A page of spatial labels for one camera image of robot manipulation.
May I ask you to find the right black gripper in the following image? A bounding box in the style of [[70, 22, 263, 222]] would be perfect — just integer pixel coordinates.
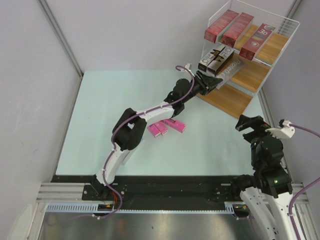
[[234, 114, 283, 167]]

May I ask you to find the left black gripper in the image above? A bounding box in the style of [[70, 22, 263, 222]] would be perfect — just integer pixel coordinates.
[[181, 70, 222, 104]]

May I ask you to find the silver WR toothpaste box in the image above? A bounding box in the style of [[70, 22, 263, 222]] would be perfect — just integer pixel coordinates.
[[198, 44, 225, 72]]

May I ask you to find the plain silver toothpaste box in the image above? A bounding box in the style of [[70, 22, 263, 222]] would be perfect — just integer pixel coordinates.
[[216, 58, 245, 90]]

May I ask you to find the silver O toothpaste box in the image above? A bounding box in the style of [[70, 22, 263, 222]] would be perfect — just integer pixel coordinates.
[[206, 46, 235, 76]]

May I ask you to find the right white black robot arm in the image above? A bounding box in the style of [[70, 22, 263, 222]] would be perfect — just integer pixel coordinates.
[[230, 114, 304, 240]]

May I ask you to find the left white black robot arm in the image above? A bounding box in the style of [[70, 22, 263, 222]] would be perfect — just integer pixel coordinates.
[[90, 70, 223, 200]]

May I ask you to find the pink toothpaste box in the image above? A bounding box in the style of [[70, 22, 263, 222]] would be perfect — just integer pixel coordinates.
[[147, 124, 161, 138], [161, 118, 186, 133], [154, 121, 168, 136]]

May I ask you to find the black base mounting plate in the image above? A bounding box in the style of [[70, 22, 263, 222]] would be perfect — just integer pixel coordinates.
[[51, 175, 258, 211]]

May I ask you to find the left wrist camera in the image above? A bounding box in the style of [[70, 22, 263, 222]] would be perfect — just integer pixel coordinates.
[[185, 63, 192, 71]]

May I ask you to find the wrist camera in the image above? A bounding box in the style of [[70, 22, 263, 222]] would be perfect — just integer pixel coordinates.
[[185, 63, 192, 71], [265, 119, 296, 139]]

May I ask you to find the white wire wooden shelf rack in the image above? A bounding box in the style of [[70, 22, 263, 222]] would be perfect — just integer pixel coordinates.
[[198, 0, 300, 119]]

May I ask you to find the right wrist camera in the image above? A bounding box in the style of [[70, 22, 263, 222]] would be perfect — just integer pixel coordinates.
[[265, 119, 296, 139]]

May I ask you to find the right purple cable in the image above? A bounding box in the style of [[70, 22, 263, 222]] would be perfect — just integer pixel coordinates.
[[249, 122, 320, 240]]

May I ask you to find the purple cable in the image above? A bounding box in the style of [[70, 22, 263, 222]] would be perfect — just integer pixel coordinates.
[[249, 122, 320, 240], [102, 65, 196, 221]]

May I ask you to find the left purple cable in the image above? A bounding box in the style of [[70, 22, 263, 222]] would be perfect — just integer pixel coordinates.
[[102, 65, 196, 221]]

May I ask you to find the slotted cable duct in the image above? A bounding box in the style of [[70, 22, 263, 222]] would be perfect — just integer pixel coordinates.
[[46, 202, 115, 214]]

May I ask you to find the aluminium rail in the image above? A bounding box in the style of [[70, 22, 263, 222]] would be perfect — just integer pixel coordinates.
[[36, 182, 85, 203]]

